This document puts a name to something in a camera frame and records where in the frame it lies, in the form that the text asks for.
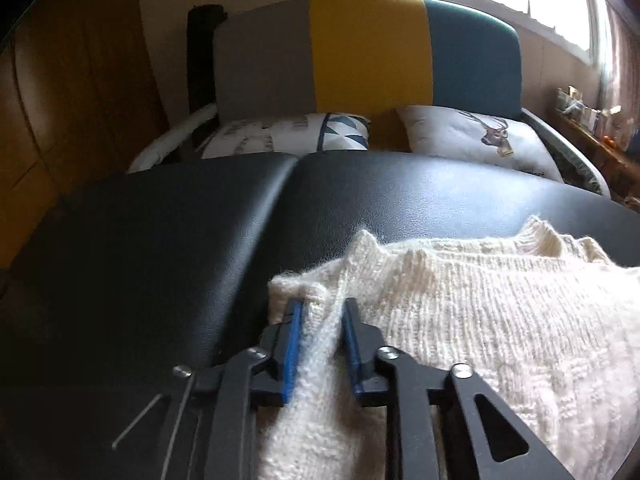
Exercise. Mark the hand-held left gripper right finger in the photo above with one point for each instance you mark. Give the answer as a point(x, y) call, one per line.
point(352, 355)

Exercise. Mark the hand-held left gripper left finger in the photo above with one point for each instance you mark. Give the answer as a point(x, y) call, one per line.
point(291, 355)

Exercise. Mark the cream knit sweater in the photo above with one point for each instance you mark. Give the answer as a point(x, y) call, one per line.
point(475, 320)

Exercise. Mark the triangle print pillow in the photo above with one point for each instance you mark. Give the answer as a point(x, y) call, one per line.
point(270, 135)

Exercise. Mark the deer print pillow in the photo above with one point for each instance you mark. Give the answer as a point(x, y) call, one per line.
point(460, 135)

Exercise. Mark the grey yellow teal headboard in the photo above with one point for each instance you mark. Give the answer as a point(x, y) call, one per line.
point(365, 50)

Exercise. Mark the cluttered wooden desk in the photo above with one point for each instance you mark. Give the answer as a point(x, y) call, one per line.
point(600, 135)

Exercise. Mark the wooden wardrobe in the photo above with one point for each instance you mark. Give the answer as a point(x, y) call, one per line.
point(65, 100)

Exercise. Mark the beige patterned curtain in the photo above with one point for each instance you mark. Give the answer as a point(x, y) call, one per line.
point(622, 60)

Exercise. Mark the grey bed frame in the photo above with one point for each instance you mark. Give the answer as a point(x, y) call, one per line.
point(570, 160)

